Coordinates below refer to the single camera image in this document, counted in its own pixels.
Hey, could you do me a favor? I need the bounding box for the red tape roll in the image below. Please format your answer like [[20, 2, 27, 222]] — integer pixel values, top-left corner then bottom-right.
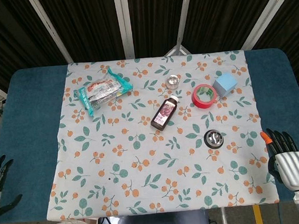
[[191, 82, 219, 111]]

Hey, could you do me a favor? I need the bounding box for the white screen frame post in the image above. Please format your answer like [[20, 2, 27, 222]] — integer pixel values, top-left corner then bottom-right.
[[159, 0, 200, 57], [238, 0, 292, 50], [113, 0, 135, 60], [27, 0, 73, 67]]

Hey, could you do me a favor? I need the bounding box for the teal and silver snack bag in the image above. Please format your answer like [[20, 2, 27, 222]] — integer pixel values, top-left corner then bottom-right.
[[71, 64, 136, 120]]

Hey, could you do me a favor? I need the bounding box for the small clear plastic jar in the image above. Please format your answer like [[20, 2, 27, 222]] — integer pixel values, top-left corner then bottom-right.
[[165, 74, 181, 91]]

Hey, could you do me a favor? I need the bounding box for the dark grape juice bottle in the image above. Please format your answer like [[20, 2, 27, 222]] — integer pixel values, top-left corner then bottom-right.
[[148, 95, 182, 132]]

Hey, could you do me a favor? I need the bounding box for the light blue cube box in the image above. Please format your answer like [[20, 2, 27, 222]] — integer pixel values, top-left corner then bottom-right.
[[211, 73, 239, 100]]

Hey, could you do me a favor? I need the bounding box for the blue table cover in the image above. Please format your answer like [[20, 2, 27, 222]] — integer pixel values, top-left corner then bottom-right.
[[0, 43, 299, 224]]

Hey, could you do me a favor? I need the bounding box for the floral white tablecloth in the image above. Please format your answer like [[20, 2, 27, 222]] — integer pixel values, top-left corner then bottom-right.
[[34, 45, 281, 223]]

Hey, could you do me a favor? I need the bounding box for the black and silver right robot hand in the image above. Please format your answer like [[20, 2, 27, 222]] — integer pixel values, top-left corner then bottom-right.
[[259, 126, 299, 194]]

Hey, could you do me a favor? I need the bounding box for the silver desk bell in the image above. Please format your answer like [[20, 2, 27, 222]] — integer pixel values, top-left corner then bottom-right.
[[202, 128, 226, 150]]

